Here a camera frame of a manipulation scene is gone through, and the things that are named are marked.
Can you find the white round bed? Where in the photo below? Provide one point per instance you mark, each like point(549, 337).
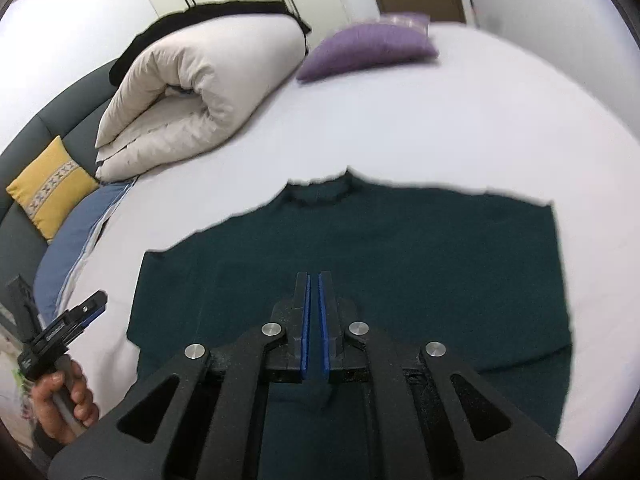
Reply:
point(425, 130)

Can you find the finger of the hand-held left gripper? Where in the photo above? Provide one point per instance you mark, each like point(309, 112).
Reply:
point(92, 301)
point(91, 317)

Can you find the person's left hand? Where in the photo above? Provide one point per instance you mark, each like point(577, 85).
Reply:
point(50, 400)

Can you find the purple pillow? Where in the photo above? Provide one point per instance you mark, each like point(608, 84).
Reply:
point(370, 52)

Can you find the grey upholstered headboard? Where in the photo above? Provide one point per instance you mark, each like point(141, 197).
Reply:
point(60, 115)

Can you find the yellow patterned cushion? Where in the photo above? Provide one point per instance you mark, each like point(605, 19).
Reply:
point(52, 185)

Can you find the blue pillow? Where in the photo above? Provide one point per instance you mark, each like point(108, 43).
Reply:
point(67, 250)

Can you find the person's left forearm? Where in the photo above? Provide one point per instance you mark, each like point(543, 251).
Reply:
point(47, 447)

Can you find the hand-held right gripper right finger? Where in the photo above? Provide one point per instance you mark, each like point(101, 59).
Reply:
point(324, 330)

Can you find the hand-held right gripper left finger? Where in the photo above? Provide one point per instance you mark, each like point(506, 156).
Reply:
point(305, 330)

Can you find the dark green sweater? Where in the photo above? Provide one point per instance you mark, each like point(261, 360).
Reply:
point(400, 260)

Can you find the folded beige duvet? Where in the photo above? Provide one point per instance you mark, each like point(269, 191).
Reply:
point(200, 90)

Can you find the black cloth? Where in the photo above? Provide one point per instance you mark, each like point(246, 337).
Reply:
point(150, 35)

